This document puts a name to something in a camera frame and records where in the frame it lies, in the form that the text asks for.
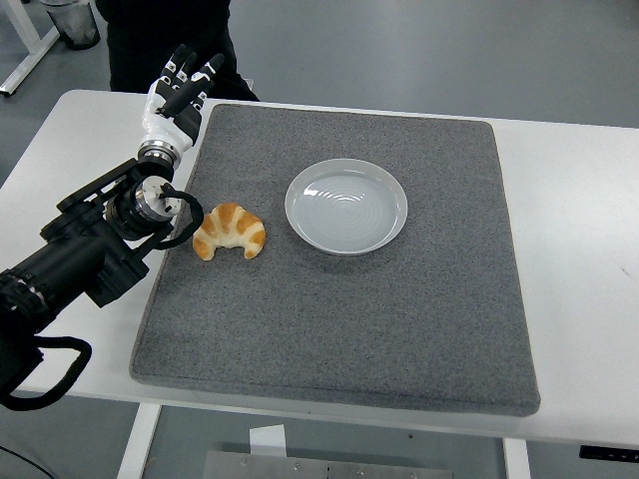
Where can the golden croissant bread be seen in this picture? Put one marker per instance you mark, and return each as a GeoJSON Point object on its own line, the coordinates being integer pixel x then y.
{"type": "Point", "coordinates": [229, 224]}

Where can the black table control panel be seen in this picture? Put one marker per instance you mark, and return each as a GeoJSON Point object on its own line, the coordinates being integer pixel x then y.
{"type": "Point", "coordinates": [609, 452]}

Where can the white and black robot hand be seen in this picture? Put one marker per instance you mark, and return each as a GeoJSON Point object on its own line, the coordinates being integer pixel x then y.
{"type": "Point", "coordinates": [167, 127]}

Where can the person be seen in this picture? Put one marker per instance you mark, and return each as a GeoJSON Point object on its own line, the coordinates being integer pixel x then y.
{"type": "Point", "coordinates": [150, 45]}

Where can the dark mesh trash bin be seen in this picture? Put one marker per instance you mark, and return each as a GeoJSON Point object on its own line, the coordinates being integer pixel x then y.
{"type": "Point", "coordinates": [75, 25]}

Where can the white paper strip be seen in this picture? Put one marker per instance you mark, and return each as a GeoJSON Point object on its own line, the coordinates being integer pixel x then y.
{"type": "Point", "coordinates": [267, 441]}

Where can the white desk frame foot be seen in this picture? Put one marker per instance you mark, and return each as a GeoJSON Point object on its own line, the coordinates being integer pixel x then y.
{"type": "Point", "coordinates": [20, 70]}

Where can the round pale grey plate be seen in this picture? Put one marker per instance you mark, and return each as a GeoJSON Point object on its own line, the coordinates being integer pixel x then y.
{"type": "Point", "coordinates": [344, 209]}

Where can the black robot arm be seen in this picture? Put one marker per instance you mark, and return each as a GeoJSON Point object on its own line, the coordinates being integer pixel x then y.
{"type": "Point", "coordinates": [65, 269]}

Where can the grey felt mat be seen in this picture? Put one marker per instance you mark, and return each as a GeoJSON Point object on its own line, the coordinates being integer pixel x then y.
{"type": "Point", "coordinates": [324, 324]}

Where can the white table leg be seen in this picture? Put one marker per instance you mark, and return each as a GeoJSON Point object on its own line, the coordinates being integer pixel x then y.
{"type": "Point", "coordinates": [137, 444]}
{"type": "Point", "coordinates": [516, 461]}

